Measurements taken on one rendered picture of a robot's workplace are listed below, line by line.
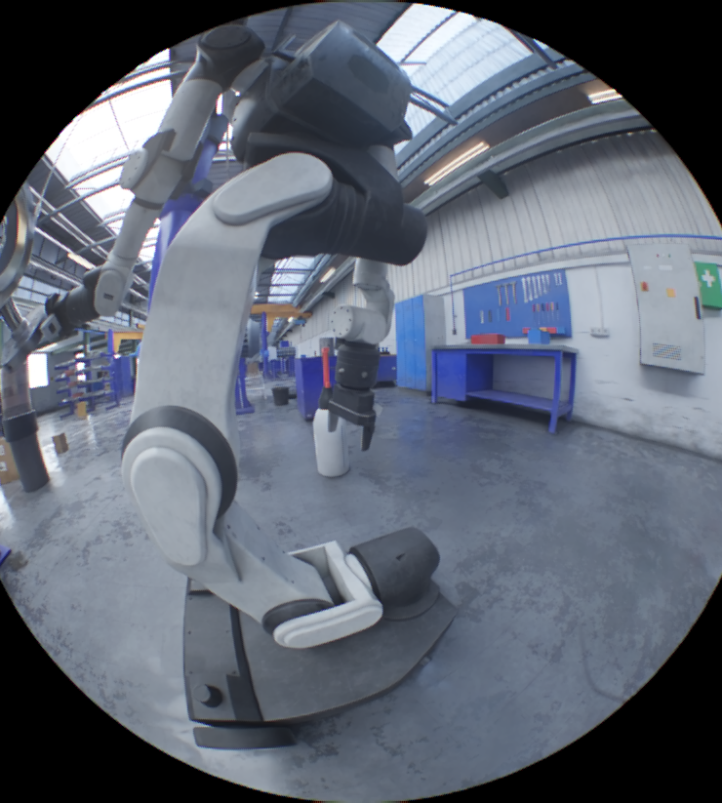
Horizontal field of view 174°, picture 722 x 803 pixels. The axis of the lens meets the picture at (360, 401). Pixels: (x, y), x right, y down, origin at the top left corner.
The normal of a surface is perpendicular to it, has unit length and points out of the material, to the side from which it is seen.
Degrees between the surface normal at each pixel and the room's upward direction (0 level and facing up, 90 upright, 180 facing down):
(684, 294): 90
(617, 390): 90
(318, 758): 0
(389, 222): 113
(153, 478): 90
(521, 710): 0
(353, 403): 88
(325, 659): 0
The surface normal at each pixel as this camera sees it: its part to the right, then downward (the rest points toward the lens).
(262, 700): -0.04, -0.98
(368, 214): 0.40, 0.52
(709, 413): -0.91, 0.11
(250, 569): 0.43, 0.15
